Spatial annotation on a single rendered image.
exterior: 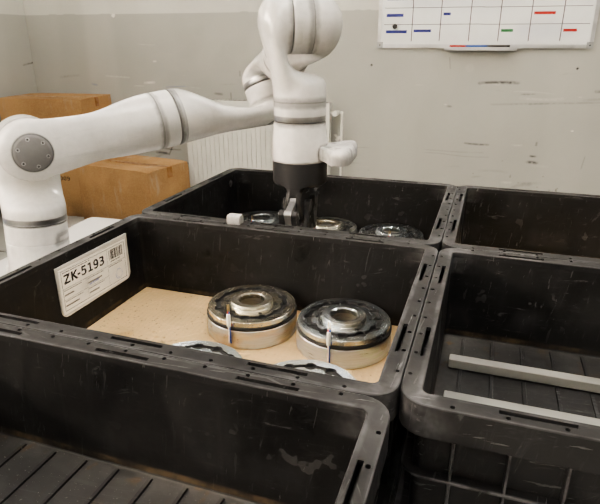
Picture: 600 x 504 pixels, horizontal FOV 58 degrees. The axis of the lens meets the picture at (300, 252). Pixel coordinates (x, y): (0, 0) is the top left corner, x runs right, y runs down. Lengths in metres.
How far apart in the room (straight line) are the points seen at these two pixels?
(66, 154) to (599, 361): 0.74
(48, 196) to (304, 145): 0.43
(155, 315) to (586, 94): 3.23
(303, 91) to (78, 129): 0.35
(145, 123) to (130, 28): 3.29
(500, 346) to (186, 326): 0.36
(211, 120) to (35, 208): 0.31
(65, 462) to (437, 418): 0.30
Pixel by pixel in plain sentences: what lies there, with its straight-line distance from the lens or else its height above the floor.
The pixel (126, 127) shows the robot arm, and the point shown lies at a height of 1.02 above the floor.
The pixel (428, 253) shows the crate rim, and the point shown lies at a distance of 0.61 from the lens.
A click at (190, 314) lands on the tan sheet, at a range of 0.69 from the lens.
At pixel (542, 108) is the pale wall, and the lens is 3.63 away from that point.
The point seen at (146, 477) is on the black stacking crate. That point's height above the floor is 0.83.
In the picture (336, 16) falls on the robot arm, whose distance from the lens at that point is 0.73.
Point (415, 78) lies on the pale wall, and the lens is 3.59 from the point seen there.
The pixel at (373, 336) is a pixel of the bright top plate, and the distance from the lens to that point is 0.57.
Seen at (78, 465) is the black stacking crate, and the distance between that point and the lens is 0.50.
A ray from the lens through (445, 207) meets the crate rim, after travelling 0.79.
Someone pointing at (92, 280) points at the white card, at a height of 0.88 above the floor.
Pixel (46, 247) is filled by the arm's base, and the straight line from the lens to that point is 0.93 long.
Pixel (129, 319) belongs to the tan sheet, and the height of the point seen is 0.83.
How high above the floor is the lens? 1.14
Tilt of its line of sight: 21 degrees down
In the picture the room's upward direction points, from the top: straight up
